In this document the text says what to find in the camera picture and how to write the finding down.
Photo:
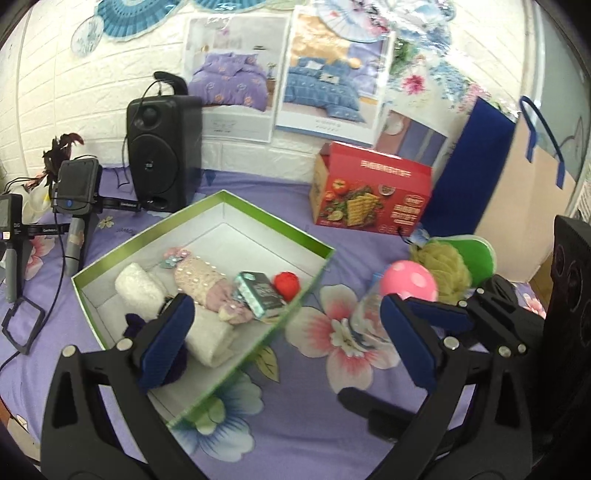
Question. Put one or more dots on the large blue paper fan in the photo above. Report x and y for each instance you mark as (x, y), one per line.
(134, 21)

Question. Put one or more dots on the dark feather flower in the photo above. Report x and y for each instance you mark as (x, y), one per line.
(60, 147)

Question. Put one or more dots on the dark purple fluffy cloth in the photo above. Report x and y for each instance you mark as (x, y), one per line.
(134, 325)

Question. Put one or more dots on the green round paddle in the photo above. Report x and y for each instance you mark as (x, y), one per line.
(478, 256)

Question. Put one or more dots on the room interior poster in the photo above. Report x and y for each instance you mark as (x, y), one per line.
(415, 138)

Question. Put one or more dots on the red knitted ball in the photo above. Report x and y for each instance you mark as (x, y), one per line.
(286, 284)

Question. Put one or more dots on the small round floral fan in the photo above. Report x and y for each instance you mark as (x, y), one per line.
(87, 37)

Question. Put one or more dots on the purple bedding poster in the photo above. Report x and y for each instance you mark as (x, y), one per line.
(231, 78)

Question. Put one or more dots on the spare gripper device with screen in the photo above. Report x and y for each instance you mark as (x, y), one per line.
(78, 189)

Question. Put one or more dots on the teal paper fan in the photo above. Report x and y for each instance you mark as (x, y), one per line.
(240, 4)

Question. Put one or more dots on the pink lace pearl cloth roll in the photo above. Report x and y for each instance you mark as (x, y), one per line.
(198, 277)

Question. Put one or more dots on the black square frame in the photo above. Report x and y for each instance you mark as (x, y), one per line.
(9, 339)

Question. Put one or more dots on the purple floral tablecloth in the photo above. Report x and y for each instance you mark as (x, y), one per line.
(300, 424)

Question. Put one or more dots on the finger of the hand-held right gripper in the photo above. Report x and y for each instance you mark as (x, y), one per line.
(448, 316)
(378, 413)

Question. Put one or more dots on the white fluffy towel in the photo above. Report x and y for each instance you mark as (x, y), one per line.
(138, 284)

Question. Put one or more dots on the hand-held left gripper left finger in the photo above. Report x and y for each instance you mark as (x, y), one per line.
(168, 341)

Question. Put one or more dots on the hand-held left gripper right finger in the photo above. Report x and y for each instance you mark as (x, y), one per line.
(408, 344)

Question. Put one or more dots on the black speaker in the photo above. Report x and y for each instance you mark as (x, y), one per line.
(161, 152)

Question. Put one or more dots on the green tissue pack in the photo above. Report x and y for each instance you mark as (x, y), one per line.
(261, 295)

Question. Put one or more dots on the clear jar with pink lid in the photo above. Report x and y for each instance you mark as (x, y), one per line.
(408, 279)

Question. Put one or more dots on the pale floral paper fan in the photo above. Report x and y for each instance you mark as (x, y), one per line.
(355, 21)

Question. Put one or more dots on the olive green bath pouf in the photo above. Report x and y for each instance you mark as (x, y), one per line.
(443, 267)

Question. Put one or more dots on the blue bedding poster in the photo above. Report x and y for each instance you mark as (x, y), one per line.
(328, 87)

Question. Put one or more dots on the green cardboard box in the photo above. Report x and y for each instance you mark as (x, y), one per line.
(221, 230)

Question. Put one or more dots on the red cracker box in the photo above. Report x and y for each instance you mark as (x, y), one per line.
(364, 194)

